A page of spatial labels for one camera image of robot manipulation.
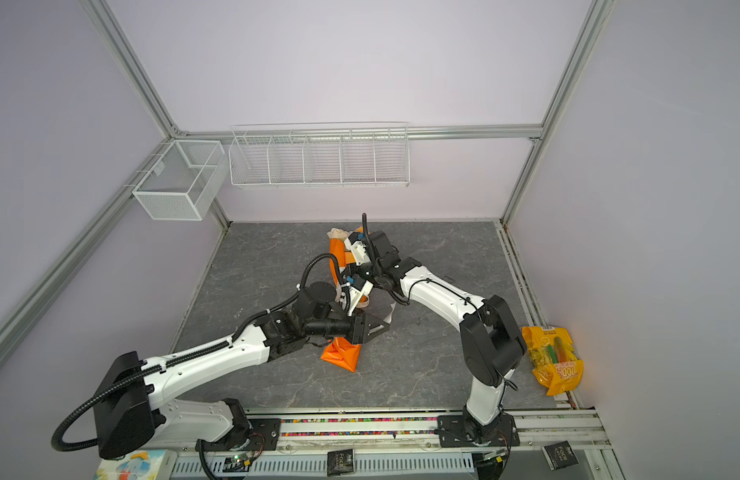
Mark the cream fake rose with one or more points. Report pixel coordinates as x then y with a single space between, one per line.
338 234

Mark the black square card right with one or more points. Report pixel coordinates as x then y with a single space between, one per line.
560 455

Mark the black square card middle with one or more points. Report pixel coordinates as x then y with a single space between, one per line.
340 462

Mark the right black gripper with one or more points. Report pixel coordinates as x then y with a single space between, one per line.
355 270

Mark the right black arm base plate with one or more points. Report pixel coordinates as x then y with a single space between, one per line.
461 431

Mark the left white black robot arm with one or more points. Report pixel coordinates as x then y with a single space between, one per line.
138 403

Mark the black square card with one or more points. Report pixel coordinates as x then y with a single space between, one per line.
560 455
340 462

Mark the long white wire rack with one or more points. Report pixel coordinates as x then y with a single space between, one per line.
320 154

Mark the white ribbon strip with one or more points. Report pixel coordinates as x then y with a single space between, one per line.
372 305

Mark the orange wrapping paper sheet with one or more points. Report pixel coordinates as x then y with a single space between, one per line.
341 352

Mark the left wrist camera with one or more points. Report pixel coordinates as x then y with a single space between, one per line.
353 296

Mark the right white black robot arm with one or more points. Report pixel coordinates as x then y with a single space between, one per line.
491 339

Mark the small white wire basket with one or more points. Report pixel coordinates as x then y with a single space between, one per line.
184 181

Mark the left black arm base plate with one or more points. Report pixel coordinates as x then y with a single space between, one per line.
262 434

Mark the yellow snack bag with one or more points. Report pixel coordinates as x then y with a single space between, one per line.
556 365

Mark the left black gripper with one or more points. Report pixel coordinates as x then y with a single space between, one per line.
359 330

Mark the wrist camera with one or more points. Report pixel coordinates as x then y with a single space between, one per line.
356 246
353 296

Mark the white slotted cable duct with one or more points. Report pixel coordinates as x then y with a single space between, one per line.
419 465

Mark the tissue pack with elephant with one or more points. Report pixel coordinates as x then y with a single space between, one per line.
141 464

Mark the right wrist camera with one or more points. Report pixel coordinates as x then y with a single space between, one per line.
356 246

